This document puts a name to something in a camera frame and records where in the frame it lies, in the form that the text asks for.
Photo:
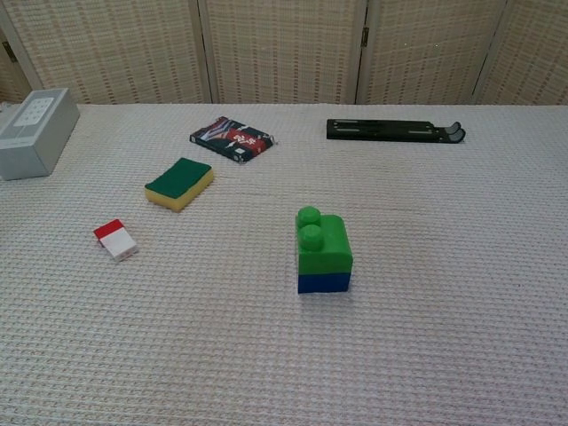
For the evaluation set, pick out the green toy brick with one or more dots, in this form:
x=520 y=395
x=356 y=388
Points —
x=326 y=248

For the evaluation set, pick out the black folding stand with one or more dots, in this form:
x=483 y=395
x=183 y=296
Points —
x=381 y=131

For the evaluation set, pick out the dark printed card pack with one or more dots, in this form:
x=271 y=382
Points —
x=233 y=139

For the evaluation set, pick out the green and yellow sponge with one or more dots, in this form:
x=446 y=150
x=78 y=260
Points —
x=179 y=179

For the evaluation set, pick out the woven folding screen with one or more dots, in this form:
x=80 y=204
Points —
x=284 y=49

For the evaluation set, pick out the grey box with keypad print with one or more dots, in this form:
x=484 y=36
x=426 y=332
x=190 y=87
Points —
x=26 y=142

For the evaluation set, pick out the blue toy brick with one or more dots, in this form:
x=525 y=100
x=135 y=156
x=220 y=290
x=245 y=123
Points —
x=325 y=283

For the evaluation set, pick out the small red and white box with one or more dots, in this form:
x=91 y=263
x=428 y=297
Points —
x=117 y=244

